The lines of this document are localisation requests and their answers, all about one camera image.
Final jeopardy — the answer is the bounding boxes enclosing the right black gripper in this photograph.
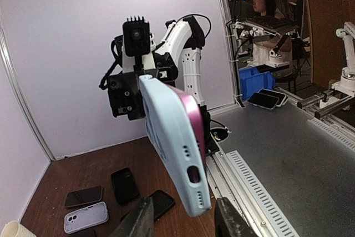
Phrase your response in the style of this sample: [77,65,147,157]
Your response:
[107,67,178,120]

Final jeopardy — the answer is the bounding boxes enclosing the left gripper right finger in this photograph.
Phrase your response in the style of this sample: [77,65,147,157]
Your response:
[214,197,257,237]

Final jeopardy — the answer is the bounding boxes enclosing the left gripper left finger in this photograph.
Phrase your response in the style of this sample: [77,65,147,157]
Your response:
[109,197,154,237]

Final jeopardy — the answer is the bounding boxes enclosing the black phone case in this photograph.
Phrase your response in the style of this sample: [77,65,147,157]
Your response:
[115,189,175,222]
[111,168,140,205]

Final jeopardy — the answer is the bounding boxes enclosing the lilac silicone phone case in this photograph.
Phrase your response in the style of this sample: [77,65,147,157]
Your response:
[64,201,109,234]

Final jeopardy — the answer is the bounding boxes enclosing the purple smartphone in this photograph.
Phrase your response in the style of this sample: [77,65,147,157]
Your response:
[64,185,103,208]

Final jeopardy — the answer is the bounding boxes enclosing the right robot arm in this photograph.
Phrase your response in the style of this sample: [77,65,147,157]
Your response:
[99,14,211,143]

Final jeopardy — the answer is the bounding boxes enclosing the blue storage bin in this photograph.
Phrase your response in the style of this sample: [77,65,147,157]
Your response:
[239,67,276,100]

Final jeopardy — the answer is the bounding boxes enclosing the cream textured mug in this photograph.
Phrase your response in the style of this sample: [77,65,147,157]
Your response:
[1,221,37,237]

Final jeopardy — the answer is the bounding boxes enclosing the stacked phones on bench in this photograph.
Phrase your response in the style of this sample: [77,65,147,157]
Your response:
[247,89,287,110]

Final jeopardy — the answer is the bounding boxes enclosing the seated person in background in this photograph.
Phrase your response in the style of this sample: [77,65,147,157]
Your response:
[252,0,293,79]

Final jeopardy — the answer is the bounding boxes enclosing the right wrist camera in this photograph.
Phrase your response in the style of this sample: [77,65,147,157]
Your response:
[123,16,150,57]

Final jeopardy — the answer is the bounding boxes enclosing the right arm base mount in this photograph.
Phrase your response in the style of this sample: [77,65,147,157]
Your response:
[205,127,231,156]

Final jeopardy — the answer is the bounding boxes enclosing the right aluminium corner post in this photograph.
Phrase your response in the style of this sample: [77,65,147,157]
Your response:
[1,26,55,162]

